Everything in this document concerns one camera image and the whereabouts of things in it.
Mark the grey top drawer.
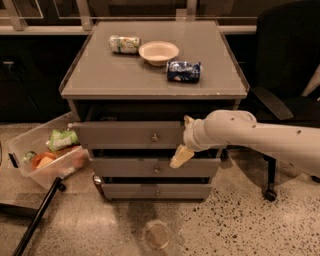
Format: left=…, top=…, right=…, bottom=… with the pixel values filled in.
left=69, top=121, right=185, bottom=149

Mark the clear plastic storage bin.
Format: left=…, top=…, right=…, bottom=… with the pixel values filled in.
left=8, top=113, right=89, bottom=189

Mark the black pole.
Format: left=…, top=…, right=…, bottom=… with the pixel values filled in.
left=12, top=177, right=66, bottom=256

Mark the green crushed soda can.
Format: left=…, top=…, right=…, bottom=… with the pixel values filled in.
left=109, top=35, right=141, bottom=54

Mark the black office chair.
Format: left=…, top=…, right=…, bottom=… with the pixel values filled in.
left=239, top=0, right=320, bottom=201

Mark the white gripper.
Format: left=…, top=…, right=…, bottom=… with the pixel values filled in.
left=170, top=115, right=213, bottom=168

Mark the green snack bag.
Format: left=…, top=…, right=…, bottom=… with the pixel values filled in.
left=46, top=129, right=79, bottom=151

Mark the orange round object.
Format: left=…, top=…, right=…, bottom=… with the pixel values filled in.
left=31, top=152, right=56, bottom=170

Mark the grey drawer cabinet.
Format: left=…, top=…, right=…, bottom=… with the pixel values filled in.
left=61, top=21, right=248, bottom=196

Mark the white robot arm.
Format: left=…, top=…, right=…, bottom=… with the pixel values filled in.
left=170, top=110, right=320, bottom=176

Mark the grey bottom drawer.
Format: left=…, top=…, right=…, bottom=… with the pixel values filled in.
left=102, top=184, right=212, bottom=200

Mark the round floor cover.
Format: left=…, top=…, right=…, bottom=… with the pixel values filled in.
left=143, top=220, right=170, bottom=250

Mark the beige paper bowl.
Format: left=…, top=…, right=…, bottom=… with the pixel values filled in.
left=139, top=41, right=179, bottom=67

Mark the blue crushed soda can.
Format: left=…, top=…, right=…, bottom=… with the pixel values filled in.
left=166, top=61, right=202, bottom=83

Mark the grey middle drawer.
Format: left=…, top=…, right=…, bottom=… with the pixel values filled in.
left=91, top=158, right=220, bottom=178

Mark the grey drawer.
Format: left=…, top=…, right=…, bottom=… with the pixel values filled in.
left=91, top=158, right=220, bottom=178
left=102, top=184, right=212, bottom=200
left=69, top=121, right=185, bottom=149

